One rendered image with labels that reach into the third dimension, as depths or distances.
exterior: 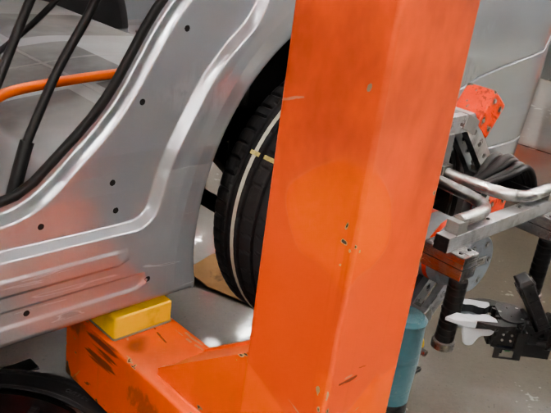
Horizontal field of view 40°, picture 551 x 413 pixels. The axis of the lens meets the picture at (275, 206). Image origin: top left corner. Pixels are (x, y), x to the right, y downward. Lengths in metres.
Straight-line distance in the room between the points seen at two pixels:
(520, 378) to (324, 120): 2.10
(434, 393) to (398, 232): 1.74
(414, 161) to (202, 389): 0.57
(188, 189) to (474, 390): 1.61
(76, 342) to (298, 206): 0.74
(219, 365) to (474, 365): 1.78
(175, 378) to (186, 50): 0.57
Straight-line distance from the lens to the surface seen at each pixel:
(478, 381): 2.82
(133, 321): 1.48
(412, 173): 0.96
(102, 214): 1.36
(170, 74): 1.34
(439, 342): 1.47
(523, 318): 1.47
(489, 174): 1.65
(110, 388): 1.52
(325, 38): 0.91
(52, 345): 2.68
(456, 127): 1.63
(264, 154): 1.53
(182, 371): 1.33
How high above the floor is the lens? 1.51
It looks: 23 degrees down
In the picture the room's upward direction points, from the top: 8 degrees clockwise
